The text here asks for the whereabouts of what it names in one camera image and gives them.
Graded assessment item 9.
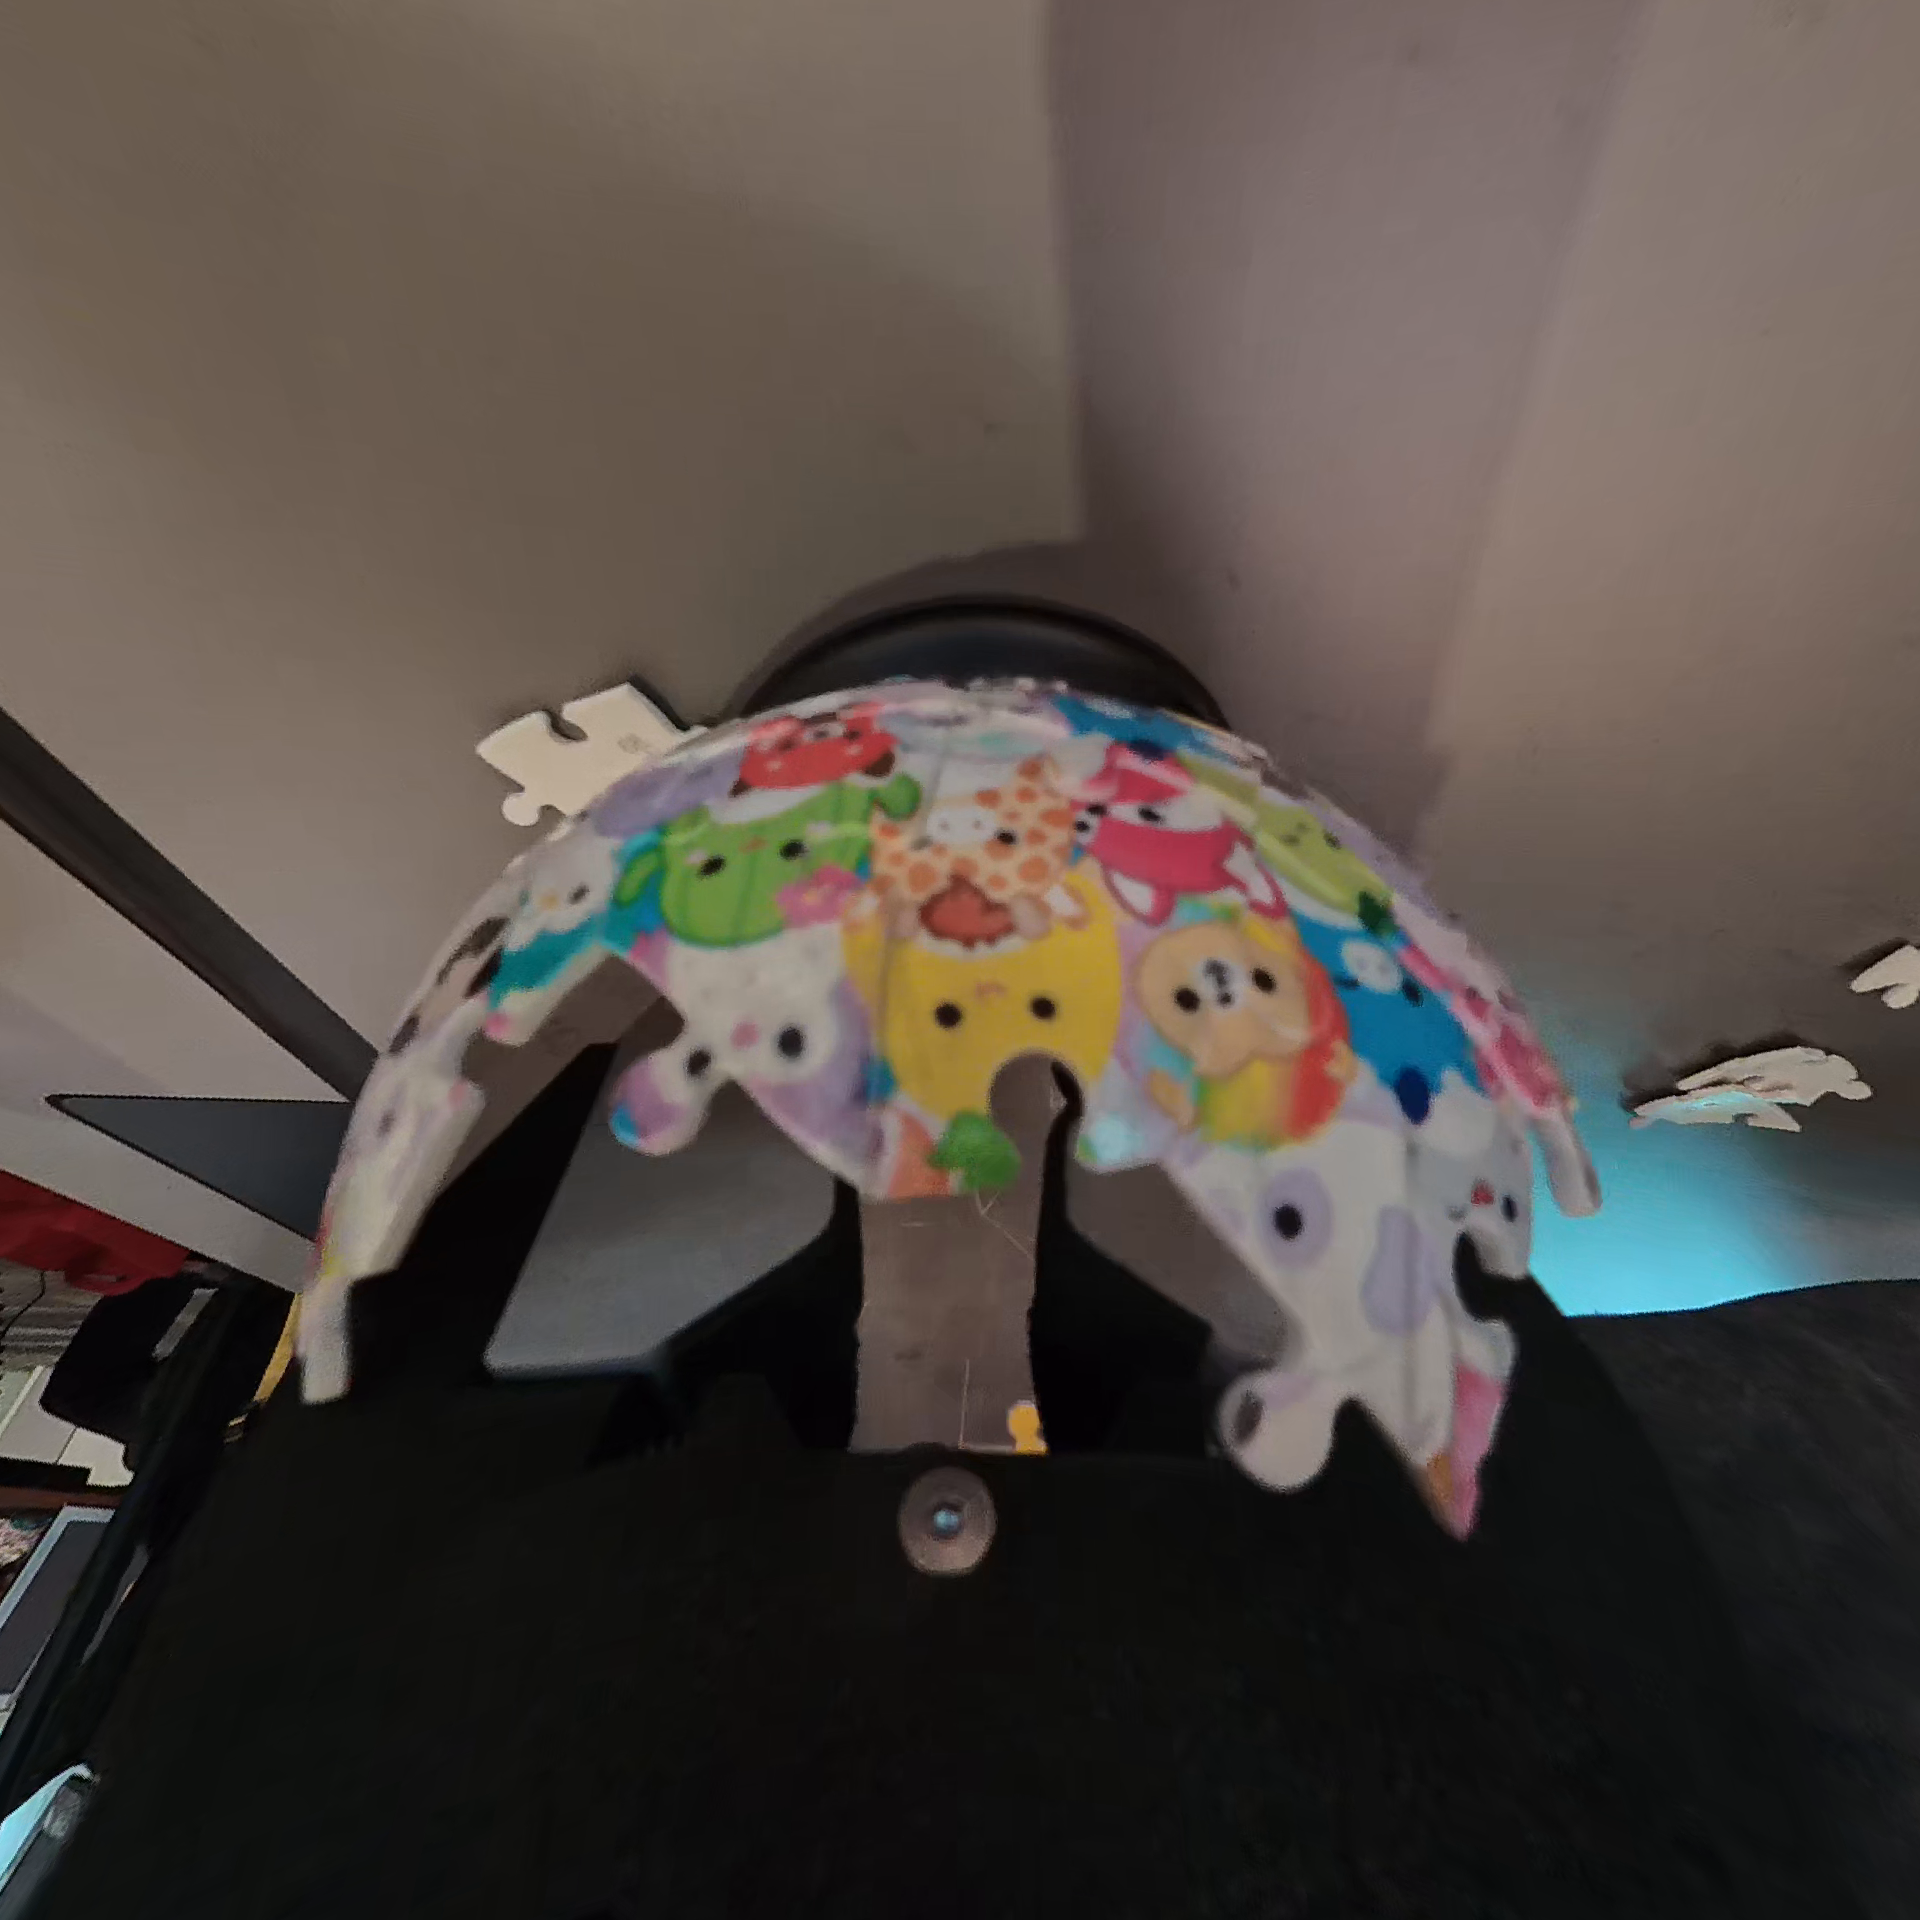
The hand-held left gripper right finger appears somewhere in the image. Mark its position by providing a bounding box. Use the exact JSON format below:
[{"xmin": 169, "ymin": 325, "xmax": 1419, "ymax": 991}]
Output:
[{"xmin": 1036, "ymin": 1161, "xmax": 1296, "ymax": 1453}]

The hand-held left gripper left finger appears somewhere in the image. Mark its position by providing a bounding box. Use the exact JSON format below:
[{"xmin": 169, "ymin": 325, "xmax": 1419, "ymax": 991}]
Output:
[{"xmin": 481, "ymin": 1079, "xmax": 869, "ymax": 1453}]

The partly built puzzle ball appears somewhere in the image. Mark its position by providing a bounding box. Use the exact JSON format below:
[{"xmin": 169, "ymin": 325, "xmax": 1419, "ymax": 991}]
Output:
[{"xmin": 292, "ymin": 678, "xmax": 1604, "ymax": 1544}]

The black puzzle ball stand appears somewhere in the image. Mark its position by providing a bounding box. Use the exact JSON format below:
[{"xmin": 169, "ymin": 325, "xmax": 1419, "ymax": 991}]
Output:
[{"xmin": 732, "ymin": 596, "xmax": 1220, "ymax": 724}]

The dark grey desk pad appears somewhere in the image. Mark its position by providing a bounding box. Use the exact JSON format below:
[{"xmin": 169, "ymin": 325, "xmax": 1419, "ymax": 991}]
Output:
[{"xmin": 46, "ymin": 1093, "xmax": 355, "ymax": 1250}]

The red seat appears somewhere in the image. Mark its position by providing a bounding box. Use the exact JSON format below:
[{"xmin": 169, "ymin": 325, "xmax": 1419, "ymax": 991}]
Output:
[{"xmin": 0, "ymin": 1170, "xmax": 196, "ymax": 1295}]

